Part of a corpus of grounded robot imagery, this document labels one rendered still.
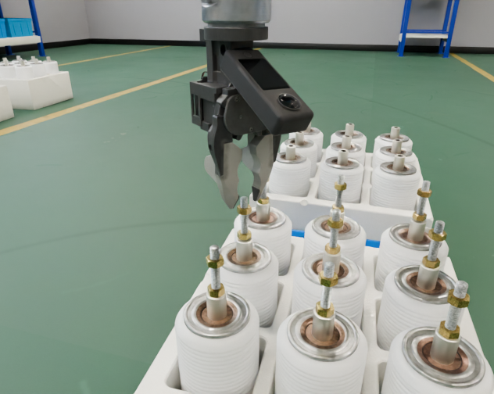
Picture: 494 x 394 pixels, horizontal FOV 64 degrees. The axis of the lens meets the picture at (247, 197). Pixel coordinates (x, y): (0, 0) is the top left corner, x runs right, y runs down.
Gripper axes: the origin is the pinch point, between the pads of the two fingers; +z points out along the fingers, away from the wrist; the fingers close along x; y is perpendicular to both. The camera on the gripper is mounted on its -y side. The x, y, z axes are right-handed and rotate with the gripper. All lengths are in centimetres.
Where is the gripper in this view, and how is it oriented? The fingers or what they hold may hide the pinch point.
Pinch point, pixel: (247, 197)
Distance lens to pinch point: 50.9
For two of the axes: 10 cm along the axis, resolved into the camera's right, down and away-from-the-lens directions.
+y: -5.8, -3.5, 7.3
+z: 0.0, 9.0, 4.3
